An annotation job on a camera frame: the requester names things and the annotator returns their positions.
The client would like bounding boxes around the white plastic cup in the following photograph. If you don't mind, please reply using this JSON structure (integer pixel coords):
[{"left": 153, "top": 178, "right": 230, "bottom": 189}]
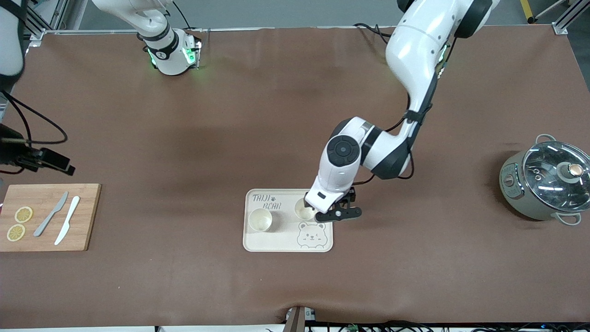
[
  {"left": 294, "top": 198, "right": 319, "bottom": 221},
  {"left": 248, "top": 208, "right": 273, "bottom": 232}
]

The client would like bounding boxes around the white tray with bear print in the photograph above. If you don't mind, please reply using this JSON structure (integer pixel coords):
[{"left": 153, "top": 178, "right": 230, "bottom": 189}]
[{"left": 243, "top": 188, "right": 333, "bottom": 253}]

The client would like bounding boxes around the grey plastic knife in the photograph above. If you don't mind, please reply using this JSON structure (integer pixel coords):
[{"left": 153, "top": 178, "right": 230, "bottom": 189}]
[{"left": 33, "top": 191, "right": 69, "bottom": 237}]

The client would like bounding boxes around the white plastic knife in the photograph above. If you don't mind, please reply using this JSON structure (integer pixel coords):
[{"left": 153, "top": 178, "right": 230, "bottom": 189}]
[{"left": 54, "top": 196, "right": 81, "bottom": 245}]

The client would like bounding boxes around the wooden cutting board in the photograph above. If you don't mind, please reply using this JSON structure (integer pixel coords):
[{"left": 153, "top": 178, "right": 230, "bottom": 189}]
[{"left": 0, "top": 184, "right": 101, "bottom": 252}]

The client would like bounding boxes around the metal table clamp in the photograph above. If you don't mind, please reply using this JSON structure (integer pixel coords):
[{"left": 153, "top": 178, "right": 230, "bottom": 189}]
[{"left": 283, "top": 306, "right": 317, "bottom": 332}]

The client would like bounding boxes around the grey electric cooking pot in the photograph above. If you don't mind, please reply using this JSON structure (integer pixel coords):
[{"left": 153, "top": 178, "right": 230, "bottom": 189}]
[{"left": 499, "top": 134, "right": 590, "bottom": 226}]

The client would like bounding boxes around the glass pot lid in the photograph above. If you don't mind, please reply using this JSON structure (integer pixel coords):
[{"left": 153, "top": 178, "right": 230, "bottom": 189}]
[{"left": 523, "top": 141, "right": 590, "bottom": 207}]

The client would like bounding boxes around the yellow black pole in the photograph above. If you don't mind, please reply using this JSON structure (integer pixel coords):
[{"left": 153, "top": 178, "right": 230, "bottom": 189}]
[{"left": 520, "top": 0, "right": 570, "bottom": 24}]

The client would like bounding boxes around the black cable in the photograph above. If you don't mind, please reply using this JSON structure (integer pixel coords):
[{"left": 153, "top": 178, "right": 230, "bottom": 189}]
[
  {"left": 357, "top": 39, "right": 450, "bottom": 185},
  {"left": 0, "top": 90, "right": 68, "bottom": 146},
  {"left": 353, "top": 23, "right": 395, "bottom": 45},
  {"left": 171, "top": 0, "right": 193, "bottom": 31}
]

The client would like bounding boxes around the aluminium frame profile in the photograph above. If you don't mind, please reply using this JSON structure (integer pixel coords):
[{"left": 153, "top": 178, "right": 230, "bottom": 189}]
[
  {"left": 25, "top": 0, "right": 71, "bottom": 41},
  {"left": 552, "top": 0, "right": 590, "bottom": 36}
]

